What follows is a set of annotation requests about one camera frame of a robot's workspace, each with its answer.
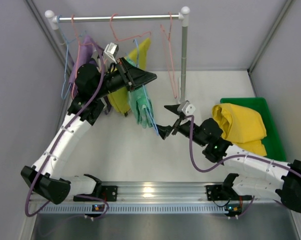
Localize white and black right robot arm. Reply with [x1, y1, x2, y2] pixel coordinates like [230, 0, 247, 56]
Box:
[157, 101, 301, 213]

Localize pink hanger of purple trousers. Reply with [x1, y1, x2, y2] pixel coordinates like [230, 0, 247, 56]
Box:
[69, 14, 106, 98]

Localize green plastic bin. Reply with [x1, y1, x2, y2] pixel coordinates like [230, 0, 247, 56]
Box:
[220, 97, 287, 162]

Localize green tie-dye trousers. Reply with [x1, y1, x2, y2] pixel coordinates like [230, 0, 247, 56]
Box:
[126, 56, 155, 130]

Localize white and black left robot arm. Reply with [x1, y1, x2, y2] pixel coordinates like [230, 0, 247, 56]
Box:
[20, 57, 157, 205]

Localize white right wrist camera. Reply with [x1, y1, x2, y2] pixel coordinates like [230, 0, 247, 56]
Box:
[177, 100, 196, 116]

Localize pink hanger of olive trousers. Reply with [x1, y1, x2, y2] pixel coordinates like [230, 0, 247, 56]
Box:
[109, 13, 152, 42]

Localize silver clothes rack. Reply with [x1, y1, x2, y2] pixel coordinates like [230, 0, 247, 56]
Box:
[44, 6, 190, 102]

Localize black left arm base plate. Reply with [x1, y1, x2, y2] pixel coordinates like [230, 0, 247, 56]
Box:
[73, 185, 118, 202]

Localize blue hanger of green trousers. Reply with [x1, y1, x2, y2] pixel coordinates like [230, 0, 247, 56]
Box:
[128, 38, 159, 136]

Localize olive yellow trousers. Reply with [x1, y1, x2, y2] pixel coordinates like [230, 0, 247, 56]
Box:
[107, 37, 151, 116]

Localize empty light blue hanger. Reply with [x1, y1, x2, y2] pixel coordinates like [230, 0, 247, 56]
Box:
[56, 15, 76, 100]

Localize aluminium mounting rail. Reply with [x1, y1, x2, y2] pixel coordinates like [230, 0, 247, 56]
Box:
[28, 181, 301, 215]

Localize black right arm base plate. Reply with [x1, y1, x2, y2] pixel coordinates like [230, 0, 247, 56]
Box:
[205, 184, 253, 202]

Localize pink hanger of yellow trousers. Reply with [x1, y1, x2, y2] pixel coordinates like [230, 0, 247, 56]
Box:
[160, 12, 178, 99]

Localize purple trousers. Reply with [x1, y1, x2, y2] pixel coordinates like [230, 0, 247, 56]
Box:
[68, 35, 94, 99]

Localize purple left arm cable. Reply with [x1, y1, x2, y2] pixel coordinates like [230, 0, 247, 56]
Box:
[24, 36, 106, 218]

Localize camouflage trousers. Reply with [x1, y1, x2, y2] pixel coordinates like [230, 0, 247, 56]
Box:
[90, 47, 114, 116]

